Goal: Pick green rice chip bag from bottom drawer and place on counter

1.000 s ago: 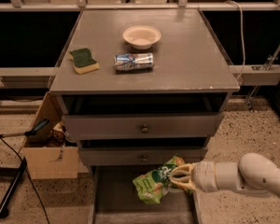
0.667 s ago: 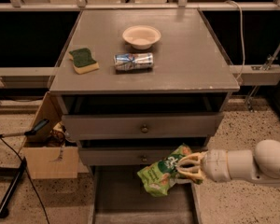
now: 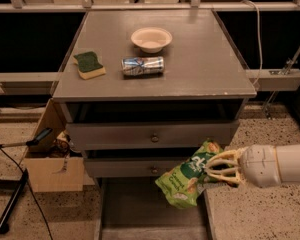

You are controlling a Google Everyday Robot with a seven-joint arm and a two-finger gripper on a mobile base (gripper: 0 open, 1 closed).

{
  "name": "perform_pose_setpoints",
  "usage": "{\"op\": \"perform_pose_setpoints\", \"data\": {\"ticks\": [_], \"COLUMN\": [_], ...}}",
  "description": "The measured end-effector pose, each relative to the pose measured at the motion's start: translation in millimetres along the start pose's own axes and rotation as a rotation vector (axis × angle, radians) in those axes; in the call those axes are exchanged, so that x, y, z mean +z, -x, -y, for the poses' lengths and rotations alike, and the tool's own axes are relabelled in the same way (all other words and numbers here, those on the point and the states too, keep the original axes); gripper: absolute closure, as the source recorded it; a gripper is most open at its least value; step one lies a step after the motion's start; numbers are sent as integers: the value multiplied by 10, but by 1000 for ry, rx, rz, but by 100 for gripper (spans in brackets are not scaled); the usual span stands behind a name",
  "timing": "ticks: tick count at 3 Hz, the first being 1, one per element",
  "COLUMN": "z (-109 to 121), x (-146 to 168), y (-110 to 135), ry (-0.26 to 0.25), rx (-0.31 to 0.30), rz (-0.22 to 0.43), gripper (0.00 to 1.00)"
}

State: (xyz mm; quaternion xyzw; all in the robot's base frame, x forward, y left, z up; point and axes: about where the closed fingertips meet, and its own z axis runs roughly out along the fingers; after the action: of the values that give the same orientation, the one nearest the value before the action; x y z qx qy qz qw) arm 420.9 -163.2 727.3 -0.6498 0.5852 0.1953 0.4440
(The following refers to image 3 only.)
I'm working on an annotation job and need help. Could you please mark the grey drawer cabinet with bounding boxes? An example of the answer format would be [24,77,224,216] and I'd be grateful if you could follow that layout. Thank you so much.
[51,9,258,240]

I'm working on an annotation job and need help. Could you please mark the white cable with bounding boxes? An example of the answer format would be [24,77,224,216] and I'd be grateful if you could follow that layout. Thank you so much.
[241,0,264,87]

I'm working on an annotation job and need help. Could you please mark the grey drawer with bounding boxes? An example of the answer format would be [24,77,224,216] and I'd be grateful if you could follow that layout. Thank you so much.
[94,177,214,240]
[84,157,185,178]
[66,121,239,151]

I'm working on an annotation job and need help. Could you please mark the items in cardboard box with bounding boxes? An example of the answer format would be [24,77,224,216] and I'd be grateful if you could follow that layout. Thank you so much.
[48,132,76,158]

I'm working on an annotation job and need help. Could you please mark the middle grey drawer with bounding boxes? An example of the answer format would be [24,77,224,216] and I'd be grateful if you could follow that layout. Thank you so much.
[84,157,185,178]

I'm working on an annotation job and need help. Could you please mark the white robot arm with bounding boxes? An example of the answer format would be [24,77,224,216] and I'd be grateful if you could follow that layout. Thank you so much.
[205,144,300,188]

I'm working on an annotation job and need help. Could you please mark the black floor bar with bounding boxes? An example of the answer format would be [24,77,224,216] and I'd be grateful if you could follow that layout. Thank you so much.
[0,170,28,234]

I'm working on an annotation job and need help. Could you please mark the top grey drawer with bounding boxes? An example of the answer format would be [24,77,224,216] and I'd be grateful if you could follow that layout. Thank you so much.
[66,121,239,151]

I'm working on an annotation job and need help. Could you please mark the green yellow sponge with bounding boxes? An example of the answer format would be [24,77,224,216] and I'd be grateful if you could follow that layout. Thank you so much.
[73,51,106,80]

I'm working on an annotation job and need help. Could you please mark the bottom grey drawer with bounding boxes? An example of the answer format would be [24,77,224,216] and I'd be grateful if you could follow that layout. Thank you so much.
[94,177,214,240]

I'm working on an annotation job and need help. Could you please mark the cardboard box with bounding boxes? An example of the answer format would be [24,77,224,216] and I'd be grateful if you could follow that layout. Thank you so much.
[24,99,84,192]

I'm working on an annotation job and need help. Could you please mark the green rice chip bag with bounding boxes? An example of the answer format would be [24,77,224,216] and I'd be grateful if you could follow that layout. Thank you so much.
[155,140,223,209]

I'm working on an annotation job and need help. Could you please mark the black cable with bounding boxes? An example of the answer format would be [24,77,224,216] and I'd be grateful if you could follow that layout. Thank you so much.
[0,134,54,240]

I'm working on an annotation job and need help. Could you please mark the crushed silver blue can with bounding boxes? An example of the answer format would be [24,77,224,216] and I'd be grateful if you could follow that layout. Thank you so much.
[121,56,165,76]

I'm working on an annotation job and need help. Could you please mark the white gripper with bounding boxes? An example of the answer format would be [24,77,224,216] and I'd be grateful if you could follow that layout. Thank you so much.
[205,145,281,188]

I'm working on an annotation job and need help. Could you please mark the black handled tool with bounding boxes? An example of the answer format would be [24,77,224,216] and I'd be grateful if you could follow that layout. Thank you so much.
[0,128,52,148]

